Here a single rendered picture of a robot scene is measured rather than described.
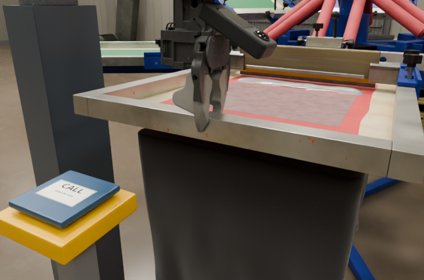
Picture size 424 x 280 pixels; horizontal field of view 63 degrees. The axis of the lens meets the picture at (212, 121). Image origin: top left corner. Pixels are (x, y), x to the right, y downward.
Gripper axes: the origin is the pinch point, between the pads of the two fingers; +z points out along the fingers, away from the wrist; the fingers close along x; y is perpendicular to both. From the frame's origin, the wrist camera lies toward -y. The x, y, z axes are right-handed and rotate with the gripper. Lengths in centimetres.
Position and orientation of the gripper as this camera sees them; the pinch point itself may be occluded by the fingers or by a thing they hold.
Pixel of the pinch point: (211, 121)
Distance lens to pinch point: 54.8
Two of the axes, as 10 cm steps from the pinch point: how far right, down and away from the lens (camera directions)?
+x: -4.7, 2.4, -8.5
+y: -8.8, -1.6, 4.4
